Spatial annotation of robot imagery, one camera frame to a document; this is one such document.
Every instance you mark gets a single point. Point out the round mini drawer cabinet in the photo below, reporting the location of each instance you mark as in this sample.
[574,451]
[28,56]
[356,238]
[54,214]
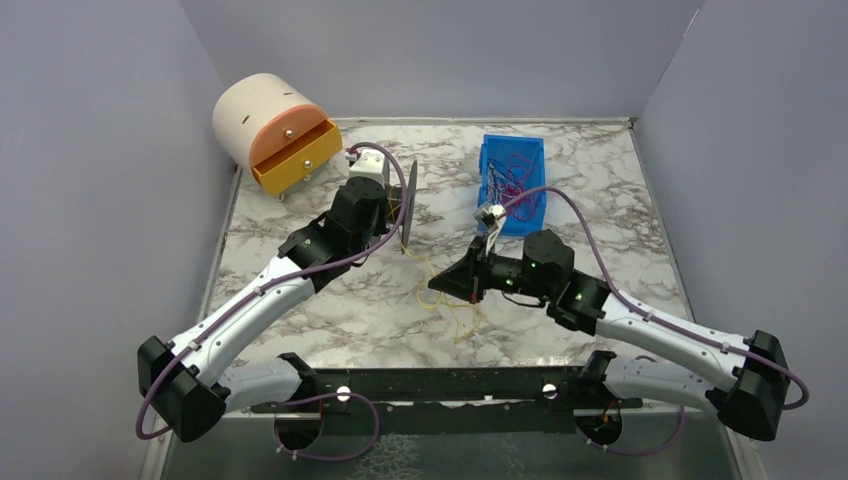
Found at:
[274,133]

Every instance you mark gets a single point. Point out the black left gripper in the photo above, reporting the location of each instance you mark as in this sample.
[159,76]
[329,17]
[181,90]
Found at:
[396,208]

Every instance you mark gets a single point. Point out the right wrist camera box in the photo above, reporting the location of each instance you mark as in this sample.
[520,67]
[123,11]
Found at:
[492,218]

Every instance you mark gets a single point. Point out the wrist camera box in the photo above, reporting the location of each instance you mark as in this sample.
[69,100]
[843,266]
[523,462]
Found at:
[371,164]
[492,218]

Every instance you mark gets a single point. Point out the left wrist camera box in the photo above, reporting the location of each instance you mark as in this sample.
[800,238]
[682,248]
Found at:
[371,164]

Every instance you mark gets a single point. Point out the dark grey cable spool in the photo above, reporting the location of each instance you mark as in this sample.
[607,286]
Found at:
[396,202]

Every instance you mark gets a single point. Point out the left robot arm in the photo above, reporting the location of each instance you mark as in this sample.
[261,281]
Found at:
[190,381]

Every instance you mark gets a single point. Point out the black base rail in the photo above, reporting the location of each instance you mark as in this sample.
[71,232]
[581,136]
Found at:
[434,401]

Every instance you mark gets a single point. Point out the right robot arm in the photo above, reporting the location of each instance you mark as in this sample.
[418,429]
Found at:
[741,379]

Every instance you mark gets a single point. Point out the blue plastic bin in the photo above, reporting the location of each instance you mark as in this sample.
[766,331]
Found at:
[509,166]

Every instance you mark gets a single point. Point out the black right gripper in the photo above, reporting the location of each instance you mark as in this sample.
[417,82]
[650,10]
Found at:
[477,273]

